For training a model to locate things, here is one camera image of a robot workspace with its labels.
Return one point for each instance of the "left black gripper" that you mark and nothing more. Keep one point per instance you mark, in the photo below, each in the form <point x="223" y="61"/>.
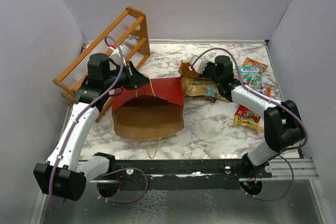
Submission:
<point x="138" y="78"/>

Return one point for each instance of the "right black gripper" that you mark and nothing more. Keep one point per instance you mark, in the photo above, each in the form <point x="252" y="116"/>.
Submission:
<point x="208" y="65"/>

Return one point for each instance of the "gold snack bag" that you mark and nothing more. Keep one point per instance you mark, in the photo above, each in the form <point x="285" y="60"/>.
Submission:
<point x="193" y="87"/>

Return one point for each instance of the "red brown paper bag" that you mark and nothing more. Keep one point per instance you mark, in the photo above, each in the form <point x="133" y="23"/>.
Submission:
<point x="150" y="113"/>

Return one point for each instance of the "orange chips bag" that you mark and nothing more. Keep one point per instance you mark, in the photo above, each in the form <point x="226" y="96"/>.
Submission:
<point x="250" y="62"/>

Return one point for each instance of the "teal snack bag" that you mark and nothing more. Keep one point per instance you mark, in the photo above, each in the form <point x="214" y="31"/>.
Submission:
<point x="251" y="76"/>

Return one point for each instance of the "red snack bag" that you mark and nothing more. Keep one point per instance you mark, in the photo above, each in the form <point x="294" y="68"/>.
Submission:
<point x="245" y="112"/>

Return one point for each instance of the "red doritos bag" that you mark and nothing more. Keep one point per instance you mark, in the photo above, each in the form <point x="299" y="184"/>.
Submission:
<point x="210" y="99"/>

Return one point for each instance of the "yellow m&m bag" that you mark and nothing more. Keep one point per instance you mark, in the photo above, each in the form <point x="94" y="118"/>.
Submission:
<point x="249" y="122"/>

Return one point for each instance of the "yellow pink candy bag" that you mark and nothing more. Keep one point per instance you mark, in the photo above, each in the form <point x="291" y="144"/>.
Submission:
<point x="264" y="91"/>

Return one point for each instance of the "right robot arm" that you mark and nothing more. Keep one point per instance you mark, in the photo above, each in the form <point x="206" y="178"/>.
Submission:
<point x="281" y="119"/>

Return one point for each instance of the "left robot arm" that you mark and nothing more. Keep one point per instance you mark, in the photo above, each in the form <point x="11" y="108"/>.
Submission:
<point x="62" y="175"/>

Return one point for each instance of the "orange wooden rack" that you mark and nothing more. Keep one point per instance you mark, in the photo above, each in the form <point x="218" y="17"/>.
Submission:
<point x="84" y="82"/>

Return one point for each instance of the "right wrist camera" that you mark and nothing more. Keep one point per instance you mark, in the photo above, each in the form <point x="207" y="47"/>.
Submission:
<point x="197" y="64"/>

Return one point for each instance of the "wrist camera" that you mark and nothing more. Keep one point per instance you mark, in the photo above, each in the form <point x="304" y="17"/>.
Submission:
<point x="197" y="64"/>
<point x="115" y="55"/>

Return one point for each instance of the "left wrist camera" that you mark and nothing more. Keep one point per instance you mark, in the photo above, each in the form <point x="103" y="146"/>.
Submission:
<point x="115" y="55"/>

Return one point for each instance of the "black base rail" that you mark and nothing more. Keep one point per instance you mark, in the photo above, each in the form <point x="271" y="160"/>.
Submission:
<point x="177" y="174"/>

